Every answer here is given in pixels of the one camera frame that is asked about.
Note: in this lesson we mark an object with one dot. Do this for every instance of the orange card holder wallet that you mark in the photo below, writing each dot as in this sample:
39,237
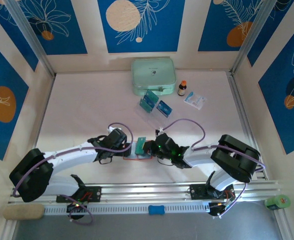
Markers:
134,156

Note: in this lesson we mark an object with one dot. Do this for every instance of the teal credit card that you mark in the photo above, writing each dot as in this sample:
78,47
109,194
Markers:
146,106
140,145
151,96

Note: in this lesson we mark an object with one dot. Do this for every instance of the clear acrylic card stand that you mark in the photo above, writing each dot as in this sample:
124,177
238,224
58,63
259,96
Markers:
154,118

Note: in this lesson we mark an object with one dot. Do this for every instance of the blue credit card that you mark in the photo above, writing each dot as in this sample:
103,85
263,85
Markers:
164,108

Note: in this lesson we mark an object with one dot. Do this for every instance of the mint green zip pouch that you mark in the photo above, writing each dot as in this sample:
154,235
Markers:
151,75

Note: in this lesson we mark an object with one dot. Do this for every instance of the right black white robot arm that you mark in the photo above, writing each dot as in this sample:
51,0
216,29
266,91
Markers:
237,160

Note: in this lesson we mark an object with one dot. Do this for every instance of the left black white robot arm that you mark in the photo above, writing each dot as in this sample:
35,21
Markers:
29,175

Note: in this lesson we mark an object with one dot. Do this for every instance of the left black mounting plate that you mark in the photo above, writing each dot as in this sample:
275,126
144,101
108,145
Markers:
96,193

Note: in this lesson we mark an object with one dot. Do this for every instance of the black mounting plate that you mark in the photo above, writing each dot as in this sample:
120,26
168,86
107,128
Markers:
196,191
96,193

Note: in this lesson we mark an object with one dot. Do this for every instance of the clear plastic gauze packet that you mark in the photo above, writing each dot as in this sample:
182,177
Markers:
194,100

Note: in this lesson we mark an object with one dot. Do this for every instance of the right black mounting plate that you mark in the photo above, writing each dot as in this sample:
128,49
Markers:
196,191

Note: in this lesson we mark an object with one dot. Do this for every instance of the brown bottle orange cap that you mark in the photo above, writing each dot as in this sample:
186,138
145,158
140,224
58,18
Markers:
182,89

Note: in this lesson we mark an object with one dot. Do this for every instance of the blue bone-shaped clip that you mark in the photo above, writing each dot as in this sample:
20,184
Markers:
156,210

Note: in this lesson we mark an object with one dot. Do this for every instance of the left black controller board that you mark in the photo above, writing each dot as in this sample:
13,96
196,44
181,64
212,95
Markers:
82,207

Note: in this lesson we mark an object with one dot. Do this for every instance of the black controller board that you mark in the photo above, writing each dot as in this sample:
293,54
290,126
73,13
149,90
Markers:
219,208
82,207

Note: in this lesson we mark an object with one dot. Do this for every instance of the right black controller board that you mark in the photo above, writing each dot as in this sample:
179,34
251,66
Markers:
219,208

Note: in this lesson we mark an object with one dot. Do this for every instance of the beige foam block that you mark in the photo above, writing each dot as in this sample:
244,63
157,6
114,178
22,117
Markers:
24,212

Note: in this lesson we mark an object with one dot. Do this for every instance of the green tape roll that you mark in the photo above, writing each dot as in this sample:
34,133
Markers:
278,202

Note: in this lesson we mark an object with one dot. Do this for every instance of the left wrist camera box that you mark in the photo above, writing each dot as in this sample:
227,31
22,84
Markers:
114,128

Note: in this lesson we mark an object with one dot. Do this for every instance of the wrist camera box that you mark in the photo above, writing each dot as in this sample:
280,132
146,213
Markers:
114,128
159,130

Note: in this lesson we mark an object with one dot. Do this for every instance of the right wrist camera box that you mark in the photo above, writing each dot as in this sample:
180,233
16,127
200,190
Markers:
159,130

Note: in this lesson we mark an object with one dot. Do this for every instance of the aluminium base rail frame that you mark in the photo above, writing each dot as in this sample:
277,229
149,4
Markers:
146,190

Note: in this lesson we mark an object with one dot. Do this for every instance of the aluminium table side rail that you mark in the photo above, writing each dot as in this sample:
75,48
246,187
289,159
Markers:
236,92

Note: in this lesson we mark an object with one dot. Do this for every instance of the left aluminium corner post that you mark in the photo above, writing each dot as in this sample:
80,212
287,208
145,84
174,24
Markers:
32,40

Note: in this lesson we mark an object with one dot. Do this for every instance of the aluminium corner post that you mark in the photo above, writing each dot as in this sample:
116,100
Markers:
251,37
32,40

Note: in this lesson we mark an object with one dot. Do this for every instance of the right aluminium corner post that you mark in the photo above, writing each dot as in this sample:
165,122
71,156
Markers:
251,37

